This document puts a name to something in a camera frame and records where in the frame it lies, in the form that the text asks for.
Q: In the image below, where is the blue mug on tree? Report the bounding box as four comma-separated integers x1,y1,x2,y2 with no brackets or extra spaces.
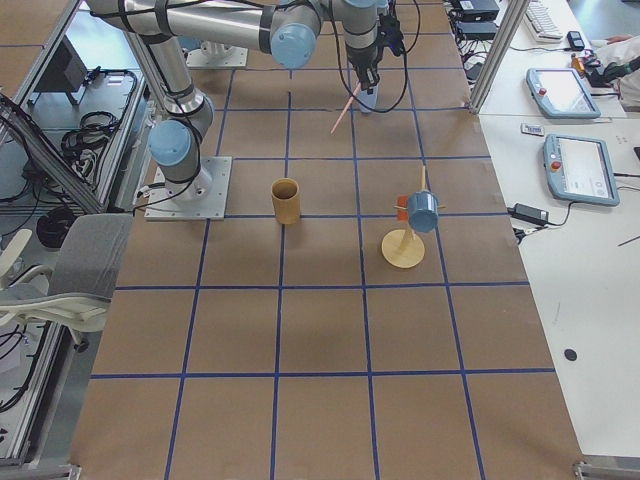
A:
406,190,439,233

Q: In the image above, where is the aluminium frame post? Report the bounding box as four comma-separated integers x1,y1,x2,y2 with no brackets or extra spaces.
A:
468,0,530,114

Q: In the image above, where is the black power adapter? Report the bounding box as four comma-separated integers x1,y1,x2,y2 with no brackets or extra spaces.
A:
507,203,549,226

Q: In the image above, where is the teach pendant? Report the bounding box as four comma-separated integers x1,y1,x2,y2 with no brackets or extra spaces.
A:
526,68,601,119
542,134,620,207

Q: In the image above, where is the wooden mug tree stand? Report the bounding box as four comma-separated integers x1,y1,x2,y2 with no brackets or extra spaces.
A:
381,163,445,269

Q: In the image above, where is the teach pendant near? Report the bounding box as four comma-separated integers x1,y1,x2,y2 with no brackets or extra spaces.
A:
542,134,620,207

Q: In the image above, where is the orange mug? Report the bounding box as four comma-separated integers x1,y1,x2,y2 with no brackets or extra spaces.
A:
395,195,408,223

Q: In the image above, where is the white keyboard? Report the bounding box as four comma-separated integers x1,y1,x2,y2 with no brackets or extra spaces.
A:
523,1,564,43

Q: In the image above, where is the light blue cup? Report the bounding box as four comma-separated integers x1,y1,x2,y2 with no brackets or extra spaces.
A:
357,85,379,114

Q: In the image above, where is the bamboo cylinder holder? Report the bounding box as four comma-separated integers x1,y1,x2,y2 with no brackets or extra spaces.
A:
271,178,301,225

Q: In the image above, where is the pink chopstick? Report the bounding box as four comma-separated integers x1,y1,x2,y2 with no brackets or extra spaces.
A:
330,84,361,135

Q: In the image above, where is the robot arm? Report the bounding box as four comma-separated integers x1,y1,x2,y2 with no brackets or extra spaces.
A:
88,1,387,205
178,36,234,59

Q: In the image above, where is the teach pendant far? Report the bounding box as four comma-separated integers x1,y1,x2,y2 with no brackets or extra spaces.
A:
526,68,601,119

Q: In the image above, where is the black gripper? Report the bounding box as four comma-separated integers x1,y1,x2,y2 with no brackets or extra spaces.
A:
346,44,380,90

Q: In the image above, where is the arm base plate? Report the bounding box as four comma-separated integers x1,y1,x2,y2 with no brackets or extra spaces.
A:
144,156,232,221
186,42,248,70

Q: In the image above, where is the grey office chair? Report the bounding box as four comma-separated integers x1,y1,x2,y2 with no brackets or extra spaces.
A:
1,213,133,352

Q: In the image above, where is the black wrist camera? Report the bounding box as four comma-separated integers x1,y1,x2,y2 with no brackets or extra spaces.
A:
376,1,406,57

